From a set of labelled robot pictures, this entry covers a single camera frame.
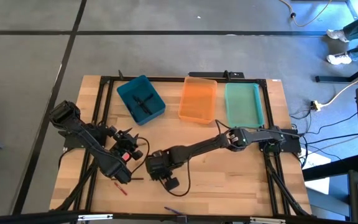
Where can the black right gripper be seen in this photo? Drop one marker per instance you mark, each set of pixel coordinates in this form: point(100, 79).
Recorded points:
point(158, 165)

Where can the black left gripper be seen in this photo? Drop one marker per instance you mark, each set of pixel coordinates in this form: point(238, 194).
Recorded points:
point(124, 143)

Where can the pink pen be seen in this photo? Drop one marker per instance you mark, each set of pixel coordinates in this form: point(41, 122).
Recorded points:
point(126, 156)

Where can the dark blue plastic bin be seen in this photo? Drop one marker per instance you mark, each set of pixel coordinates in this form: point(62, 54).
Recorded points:
point(126, 93)

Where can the short red pencil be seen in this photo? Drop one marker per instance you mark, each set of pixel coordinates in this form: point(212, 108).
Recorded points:
point(120, 188)

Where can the purple pen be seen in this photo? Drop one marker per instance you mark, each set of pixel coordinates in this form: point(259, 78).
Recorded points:
point(172, 210)

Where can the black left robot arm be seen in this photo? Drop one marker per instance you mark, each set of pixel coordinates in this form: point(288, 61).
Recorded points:
point(104, 158)

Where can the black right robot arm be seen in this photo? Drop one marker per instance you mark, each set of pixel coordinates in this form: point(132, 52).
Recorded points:
point(204, 146)

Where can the orange translucent plastic bin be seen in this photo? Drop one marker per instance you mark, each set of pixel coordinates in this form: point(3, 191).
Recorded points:
point(197, 99)

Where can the black mounting bar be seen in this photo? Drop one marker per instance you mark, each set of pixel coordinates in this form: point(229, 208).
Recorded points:
point(210, 74)

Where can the light turquoise plastic bin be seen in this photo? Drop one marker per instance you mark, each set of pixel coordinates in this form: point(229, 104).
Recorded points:
point(244, 104)

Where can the black gantry beam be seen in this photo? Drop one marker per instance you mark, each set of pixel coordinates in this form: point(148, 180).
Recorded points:
point(42, 217)

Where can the white paper sheet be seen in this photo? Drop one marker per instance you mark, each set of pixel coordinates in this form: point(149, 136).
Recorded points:
point(319, 186)

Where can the yellow power strip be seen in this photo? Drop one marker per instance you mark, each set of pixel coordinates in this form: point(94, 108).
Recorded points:
point(315, 105)

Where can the black desk leg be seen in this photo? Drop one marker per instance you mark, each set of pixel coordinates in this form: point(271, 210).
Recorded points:
point(331, 169)

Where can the black office desk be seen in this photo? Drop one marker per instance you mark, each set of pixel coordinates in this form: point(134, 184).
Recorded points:
point(337, 79)

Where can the person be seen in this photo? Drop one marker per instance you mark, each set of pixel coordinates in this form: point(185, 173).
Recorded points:
point(337, 35)

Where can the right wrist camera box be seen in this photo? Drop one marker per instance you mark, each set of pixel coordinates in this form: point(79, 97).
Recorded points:
point(171, 184)

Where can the table-level camera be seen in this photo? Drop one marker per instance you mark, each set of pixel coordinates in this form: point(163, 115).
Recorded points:
point(181, 219)

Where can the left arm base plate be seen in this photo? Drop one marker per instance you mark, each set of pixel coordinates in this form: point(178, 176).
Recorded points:
point(68, 141)

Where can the black aluminium table frame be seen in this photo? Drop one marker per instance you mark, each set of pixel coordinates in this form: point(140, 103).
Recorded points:
point(169, 79)

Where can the silver bracket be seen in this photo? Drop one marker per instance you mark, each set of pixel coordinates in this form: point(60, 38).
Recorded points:
point(95, 217)
point(267, 221)

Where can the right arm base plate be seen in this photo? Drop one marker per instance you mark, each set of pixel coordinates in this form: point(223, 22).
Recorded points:
point(292, 146)

